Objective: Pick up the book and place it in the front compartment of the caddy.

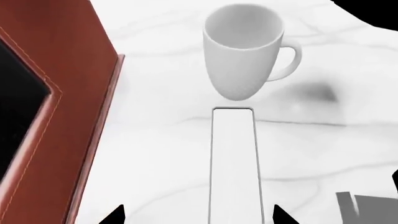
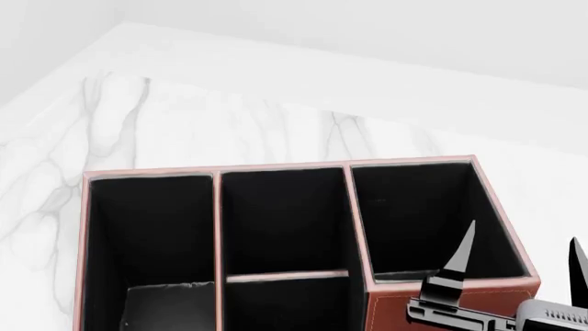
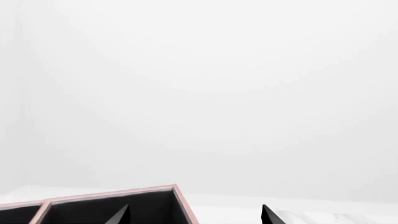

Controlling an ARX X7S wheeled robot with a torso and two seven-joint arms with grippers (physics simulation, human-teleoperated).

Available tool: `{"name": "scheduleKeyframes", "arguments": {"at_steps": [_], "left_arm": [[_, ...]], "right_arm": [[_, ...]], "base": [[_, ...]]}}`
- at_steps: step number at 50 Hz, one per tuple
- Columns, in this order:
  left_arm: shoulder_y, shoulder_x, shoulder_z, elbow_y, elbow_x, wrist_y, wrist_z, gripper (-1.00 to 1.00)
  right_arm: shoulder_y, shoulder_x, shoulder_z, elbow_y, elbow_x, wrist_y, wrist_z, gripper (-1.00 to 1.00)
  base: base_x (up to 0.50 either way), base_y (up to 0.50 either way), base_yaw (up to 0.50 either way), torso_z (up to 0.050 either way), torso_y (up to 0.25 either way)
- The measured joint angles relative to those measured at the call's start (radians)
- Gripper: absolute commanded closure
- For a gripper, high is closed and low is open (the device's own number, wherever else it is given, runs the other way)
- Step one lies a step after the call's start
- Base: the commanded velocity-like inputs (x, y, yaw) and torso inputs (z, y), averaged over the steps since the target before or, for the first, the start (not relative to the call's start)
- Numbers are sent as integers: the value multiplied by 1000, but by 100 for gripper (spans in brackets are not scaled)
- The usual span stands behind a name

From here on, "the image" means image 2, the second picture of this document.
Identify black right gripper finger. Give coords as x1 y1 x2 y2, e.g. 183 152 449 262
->
568 235 588 306
420 219 477 307

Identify brown leather compartment caddy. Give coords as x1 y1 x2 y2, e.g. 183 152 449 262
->
72 154 542 331

